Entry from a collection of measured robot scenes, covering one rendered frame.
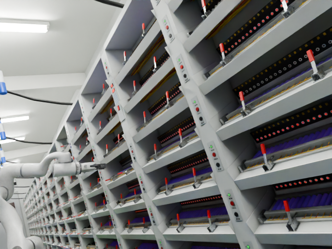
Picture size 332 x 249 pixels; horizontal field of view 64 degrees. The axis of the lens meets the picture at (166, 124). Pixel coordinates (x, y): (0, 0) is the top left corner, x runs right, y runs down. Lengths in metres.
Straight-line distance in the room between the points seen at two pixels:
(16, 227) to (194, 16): 1.56
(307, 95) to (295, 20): 0.21
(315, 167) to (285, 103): 0.20
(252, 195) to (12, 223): 1.42
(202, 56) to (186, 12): 0.23
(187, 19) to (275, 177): 0.78
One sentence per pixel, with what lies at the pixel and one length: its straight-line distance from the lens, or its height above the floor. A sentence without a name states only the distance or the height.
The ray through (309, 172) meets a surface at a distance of 0.89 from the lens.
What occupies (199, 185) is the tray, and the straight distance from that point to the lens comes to 1.26.
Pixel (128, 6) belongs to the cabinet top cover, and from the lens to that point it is 1.58.
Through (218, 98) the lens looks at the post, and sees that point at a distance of 1.15.
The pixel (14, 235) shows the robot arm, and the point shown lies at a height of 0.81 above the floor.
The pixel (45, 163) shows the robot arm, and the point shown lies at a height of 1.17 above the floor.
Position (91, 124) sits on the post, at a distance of 2.38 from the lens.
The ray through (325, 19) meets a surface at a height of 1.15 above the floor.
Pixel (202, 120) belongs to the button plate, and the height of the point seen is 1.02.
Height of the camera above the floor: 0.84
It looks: 11 degrees up
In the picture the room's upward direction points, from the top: 19 degrees counter-clockwise
